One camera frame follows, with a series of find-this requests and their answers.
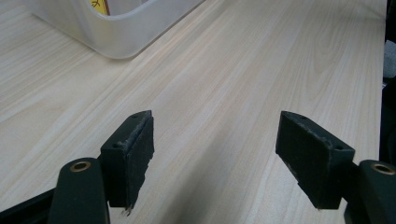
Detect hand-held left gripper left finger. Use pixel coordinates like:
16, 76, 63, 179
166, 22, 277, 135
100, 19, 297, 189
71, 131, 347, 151
100, 109, 155, 216

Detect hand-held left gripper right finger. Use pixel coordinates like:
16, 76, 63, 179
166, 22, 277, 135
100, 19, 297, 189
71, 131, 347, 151
275, 110, 356, 210

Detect clear plastic container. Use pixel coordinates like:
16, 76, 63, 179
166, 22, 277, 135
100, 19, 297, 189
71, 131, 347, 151
24, 0, 206, 60

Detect yellow and red narrow packet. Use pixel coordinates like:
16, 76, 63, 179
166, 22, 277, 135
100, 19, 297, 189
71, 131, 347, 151
89, 0, 111, 17

